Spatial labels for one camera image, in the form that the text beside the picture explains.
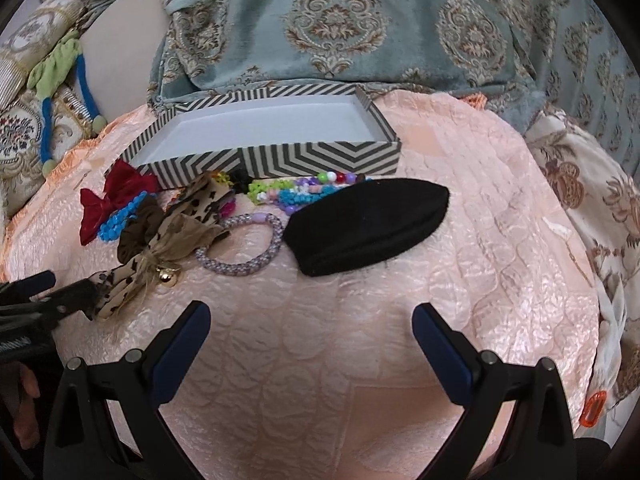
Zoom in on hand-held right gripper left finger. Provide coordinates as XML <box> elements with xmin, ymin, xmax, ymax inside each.
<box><xmin>44</xmin><ymin>301</ymin><xmax>211</xmax><ymax>480</ymax></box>

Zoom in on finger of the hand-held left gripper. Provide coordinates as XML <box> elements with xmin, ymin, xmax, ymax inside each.
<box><xmin>0</xmin><ymin>280</ymin><xmax>102</xmax><ymax>333</ymax></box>
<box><xmin>0</xmin><ymin>270</ymin><xmax>57</xmax><ymax>307</ymax></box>

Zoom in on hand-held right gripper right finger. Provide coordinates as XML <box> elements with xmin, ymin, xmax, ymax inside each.
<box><xmin>411</xmin><ymin>302</ymin><xmax>577</xmax><ymax>480</ymax></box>

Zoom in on brown scrunchie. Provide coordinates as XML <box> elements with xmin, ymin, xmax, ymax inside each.
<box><xmin>117</xmin><ymin>195</ymin><xmax>167</xmax><ymax>261</ymax></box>

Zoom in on purple braided bracelet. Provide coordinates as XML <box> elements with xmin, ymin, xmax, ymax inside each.
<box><xmin>195</xmin><ymin>212</ymin><xmax>284</xmax><ymax>275</ymax></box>

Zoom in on leopard print bow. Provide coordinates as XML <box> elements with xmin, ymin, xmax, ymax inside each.
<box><xmin>87</xmin><ymin>172</ymin><xmax>236</xmax><ymax>322</ymax></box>

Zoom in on red fabric bow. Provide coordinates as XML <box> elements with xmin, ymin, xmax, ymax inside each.
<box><xmin>80</xmin><ymin>160</ymin><xmax>161</xmax><ymax>246</ymax></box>

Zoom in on green bead bracelet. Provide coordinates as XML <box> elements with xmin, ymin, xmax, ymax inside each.
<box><xmin>247</xmin><ymin>180</ymin><xmax>281</xmax><ymax>206</ymax></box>

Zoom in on black scrunchie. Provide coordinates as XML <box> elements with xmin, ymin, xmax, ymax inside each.
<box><xmin>227</xmin><ymin>169</ymin><xmax>263</xmax><ymax>193</ymax></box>

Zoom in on light blue bead bracelet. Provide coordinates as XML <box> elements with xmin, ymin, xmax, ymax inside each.
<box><xmin>277</xmin><ymin>187</ymin><xmax>321</xmax><ymax>211</ymax></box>

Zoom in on multicolour bead bracelet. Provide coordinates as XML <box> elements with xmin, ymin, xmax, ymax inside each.
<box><xmin>300</xmin><ymin>171</ymin><xmax>373</xmax><ymax>192</ymax></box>

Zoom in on purple bead bracelet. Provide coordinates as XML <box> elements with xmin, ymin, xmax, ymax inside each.
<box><xmin>280</xmin><ymin>177</ymin><xmax>326</xmax><ymax>216</ymax></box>

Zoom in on striped cardboard box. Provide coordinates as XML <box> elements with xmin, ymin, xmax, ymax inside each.
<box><xmin>123</xmin><ymin>85</ymin><xmax>402</xmax><ymax>193</ymax></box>

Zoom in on person's left hand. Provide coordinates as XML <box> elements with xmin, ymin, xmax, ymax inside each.
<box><xmin>12</xmin><ymin>364</ymin><xmax>42</xmax><ymax>450</ymax></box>

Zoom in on pink quilted blanket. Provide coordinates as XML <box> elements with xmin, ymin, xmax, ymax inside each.
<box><xmin>0</xmin><ymin>91</ymin><xmax>601</xmax><ymax>480</ymax></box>

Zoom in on cream ornate cushion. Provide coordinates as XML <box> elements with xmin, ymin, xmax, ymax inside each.
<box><xmin>0</xmin><ymin>0</ymin><xmax>108</xmax><ymax>221</ymax></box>

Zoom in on orange plastic clip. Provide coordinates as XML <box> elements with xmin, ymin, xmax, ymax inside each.
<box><xmin>580</xmin><ymin>391</ymin><xmax>608</xmax><ymax>428</ymax></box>

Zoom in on cream floral cloth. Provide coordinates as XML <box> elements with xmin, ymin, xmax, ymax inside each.
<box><xmin>522</xmin><ymin>110</ymin><xmax>640</xmax><ymax>411</ymax></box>

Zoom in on teal damask cushion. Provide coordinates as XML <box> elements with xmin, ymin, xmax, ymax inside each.
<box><xmin>150</xmin><ymin>0</ymin><xmax>640</xmax><ymax>131</ymax></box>

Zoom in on green and blue cord toy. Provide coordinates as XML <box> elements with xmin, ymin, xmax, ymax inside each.
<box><xmin>27</xmin><ymin>30</ymin><xmax>106</xmax><ymax>178</ymax></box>

